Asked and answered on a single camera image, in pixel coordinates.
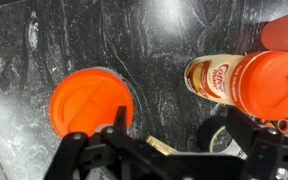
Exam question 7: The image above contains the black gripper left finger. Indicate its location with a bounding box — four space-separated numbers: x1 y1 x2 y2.
43 105 172 180

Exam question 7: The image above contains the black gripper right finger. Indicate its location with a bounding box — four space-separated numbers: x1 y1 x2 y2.
225 106 286 180

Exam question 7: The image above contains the big orange cup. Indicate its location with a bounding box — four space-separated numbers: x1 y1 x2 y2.
260 8 288 54

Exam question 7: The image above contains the creamer bottle blue label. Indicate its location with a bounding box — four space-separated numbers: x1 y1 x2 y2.
48 68 135 139

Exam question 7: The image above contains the black tape roll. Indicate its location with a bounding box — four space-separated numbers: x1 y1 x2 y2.
197 114 249 158

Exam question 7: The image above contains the Coffee mate bottle red label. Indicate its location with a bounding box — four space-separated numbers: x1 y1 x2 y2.
183 50 288 122

